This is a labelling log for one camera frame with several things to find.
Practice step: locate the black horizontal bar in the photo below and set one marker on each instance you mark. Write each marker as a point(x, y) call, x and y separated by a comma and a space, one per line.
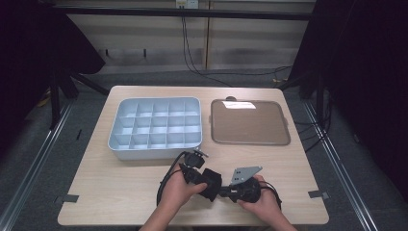
point(128, 12)

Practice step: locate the white wall socket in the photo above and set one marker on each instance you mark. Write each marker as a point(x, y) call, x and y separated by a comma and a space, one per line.
point(187, 4)

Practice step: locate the brown tray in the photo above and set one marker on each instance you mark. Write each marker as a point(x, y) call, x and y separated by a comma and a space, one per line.
point(250, 123)

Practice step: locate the grey tape piece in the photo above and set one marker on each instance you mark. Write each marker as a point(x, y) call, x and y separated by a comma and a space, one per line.
point(318, 194)
point(69, 198)

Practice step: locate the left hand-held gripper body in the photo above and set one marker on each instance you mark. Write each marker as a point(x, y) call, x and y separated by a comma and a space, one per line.
point(192, 160)

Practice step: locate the black curtain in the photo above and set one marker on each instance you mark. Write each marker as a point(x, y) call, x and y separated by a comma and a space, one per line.
point(369, 80)
point(25, 64)

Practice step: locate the black sock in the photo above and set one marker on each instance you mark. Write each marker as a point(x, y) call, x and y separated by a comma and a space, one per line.
point(213, 184)

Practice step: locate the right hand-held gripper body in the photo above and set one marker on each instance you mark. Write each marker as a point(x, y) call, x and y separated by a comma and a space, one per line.
point(247, 191)

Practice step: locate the person's left hand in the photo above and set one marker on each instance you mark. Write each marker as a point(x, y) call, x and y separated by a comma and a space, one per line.
point(176, 194)

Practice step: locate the pale divided storage box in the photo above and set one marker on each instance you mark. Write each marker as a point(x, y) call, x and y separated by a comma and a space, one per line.
point(157, 125)

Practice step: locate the person's right hand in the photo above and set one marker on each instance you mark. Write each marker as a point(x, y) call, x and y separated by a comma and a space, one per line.
point(266, 205)

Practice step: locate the metal floor rail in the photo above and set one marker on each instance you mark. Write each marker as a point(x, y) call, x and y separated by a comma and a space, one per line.
point(32, 166)
point(340, 173)

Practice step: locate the black metal stand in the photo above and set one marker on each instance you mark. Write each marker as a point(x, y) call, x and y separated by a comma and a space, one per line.
point(55, 102)
point(319, 96)

